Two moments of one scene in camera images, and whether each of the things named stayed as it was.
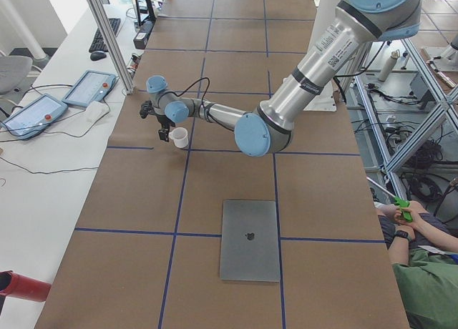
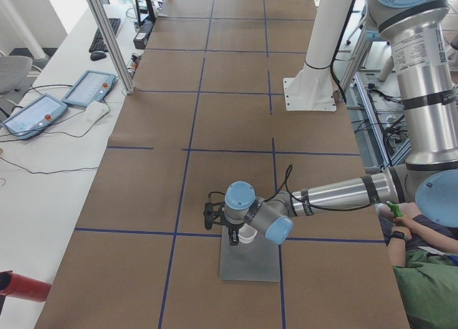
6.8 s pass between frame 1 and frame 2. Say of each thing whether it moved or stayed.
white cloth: stayed
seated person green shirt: stayed
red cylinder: stayed
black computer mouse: stayed
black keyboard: stayed
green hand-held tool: moved
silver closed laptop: stayed
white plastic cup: moved
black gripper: moved
